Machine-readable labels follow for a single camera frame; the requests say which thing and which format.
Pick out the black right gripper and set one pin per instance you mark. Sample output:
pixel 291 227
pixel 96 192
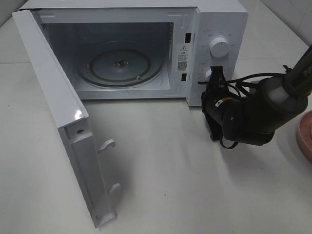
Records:
pixel 218 106

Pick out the pink round plate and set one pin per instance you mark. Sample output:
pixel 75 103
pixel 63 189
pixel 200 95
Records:
pixel 303 138

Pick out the white microwave door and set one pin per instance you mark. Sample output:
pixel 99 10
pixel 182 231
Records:
pixel 70 117

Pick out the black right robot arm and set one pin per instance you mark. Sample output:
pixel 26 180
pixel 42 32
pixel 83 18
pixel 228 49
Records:
pixel 250 109

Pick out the lower white timer knob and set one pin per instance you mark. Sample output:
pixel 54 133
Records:
pixel 208 75

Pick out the upper white power knob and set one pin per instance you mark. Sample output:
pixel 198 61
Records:
pixel 219 46

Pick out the white warning label sticker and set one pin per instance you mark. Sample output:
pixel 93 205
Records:
pixel 183 52

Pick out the white microwave oven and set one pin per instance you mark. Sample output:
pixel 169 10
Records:
pixel 147 25

